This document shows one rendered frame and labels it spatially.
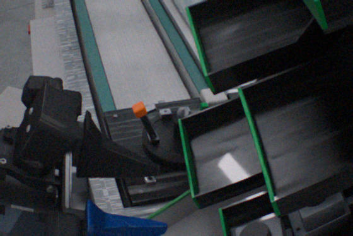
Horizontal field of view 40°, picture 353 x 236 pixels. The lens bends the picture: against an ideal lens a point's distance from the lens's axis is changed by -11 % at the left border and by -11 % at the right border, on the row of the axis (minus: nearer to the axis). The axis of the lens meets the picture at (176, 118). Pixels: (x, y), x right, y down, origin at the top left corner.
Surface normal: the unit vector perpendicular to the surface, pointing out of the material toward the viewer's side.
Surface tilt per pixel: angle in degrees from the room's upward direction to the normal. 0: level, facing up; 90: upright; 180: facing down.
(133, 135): 0
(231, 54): 25
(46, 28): 0
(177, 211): 90
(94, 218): 59
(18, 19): 0
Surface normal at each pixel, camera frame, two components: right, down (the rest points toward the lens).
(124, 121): 0.05, -0.76
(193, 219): -0.67, -0.51
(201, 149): -0.38, -0.67
